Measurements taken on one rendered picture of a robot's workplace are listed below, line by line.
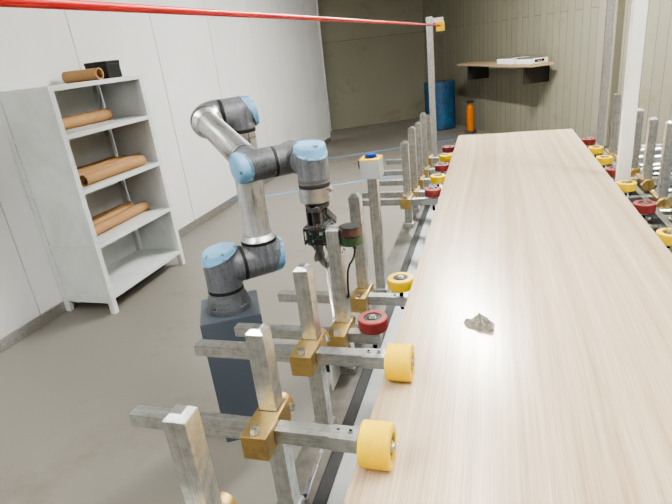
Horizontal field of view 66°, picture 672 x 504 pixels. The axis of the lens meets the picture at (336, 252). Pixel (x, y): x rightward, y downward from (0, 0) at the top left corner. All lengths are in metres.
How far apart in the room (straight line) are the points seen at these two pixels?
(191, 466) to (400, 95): 10.73
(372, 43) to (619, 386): 10.21
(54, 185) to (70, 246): 0.43
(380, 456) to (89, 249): 3.19
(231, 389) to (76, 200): 1.93
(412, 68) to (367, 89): 1.03
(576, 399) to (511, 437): 0.18
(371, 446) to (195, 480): 0.29
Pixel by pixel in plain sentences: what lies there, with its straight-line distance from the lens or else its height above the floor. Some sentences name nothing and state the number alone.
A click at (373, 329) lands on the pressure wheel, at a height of 0.89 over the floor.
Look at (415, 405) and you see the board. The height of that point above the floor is 0.90.
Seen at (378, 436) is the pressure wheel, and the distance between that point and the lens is 0.92.
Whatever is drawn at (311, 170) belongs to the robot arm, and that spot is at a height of 1.28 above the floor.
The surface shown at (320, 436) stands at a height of 0.96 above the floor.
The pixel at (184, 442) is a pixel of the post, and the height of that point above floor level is 1.12.
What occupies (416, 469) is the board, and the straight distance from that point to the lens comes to 0.97.
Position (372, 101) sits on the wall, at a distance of 11.10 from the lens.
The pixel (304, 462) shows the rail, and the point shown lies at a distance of 1.30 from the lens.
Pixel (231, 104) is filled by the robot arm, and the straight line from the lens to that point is 2.03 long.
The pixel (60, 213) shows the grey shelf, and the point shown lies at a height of 0.75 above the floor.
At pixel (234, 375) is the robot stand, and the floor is 0.34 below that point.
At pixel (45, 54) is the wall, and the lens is 4.36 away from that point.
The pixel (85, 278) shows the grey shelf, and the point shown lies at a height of 0.27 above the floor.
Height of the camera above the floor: 1.59
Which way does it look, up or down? 22 degrees down
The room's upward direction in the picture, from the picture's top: 7 degrees counter-clockwise
